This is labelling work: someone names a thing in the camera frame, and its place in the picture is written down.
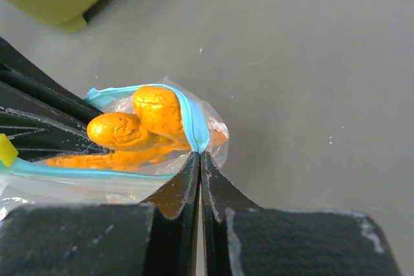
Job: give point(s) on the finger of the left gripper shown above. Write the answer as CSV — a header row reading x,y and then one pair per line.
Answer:
x,y
18,72
39,131

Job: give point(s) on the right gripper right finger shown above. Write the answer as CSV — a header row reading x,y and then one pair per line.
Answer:
x,y
221,200

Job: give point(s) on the orange fake fruit pieces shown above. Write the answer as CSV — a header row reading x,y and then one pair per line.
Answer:
x,y
163,120

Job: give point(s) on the blue zip clear bag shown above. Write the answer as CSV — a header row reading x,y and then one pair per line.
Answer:
x,y
35,182

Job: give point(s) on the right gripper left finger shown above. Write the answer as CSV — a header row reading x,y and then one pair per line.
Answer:
x,y
172,245

